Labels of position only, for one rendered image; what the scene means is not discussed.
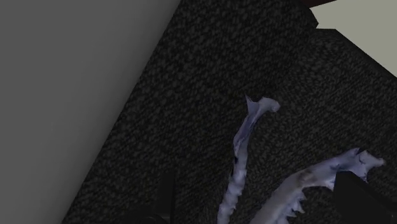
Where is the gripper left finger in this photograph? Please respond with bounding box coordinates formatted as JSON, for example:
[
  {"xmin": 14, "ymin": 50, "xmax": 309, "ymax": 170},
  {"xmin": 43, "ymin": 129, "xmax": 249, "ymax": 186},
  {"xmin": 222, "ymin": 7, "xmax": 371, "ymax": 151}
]
[{"xmin": 122, "ymin": 171, "xmax": 177, "ymax": 224}]

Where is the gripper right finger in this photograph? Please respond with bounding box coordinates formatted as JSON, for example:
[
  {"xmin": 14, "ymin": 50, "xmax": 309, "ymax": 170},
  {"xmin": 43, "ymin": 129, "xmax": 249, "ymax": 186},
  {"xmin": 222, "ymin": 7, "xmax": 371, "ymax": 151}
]
[{"xmin": 332, "ymin": 170, "xmax": 397, "ymax": 224}]

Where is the white ragged strip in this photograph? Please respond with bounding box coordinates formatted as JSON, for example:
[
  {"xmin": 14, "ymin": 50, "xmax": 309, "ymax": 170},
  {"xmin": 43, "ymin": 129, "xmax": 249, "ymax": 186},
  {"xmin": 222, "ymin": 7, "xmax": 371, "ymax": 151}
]
[
  {"xmin": 249, "ymin": 147, "xmax": 387, "ymax": 224},
  {"xmin": 216, "ymin": 94, "xmax": 281, "ymax": 224}
]

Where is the dark grey fabric sofa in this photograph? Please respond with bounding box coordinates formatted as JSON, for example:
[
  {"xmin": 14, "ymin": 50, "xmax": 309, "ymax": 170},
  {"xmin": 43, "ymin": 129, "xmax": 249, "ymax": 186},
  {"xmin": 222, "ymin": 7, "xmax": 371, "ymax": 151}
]
[{"xmin": 61, "ymin": 0, "xmax": 397, "ymax": 224}]

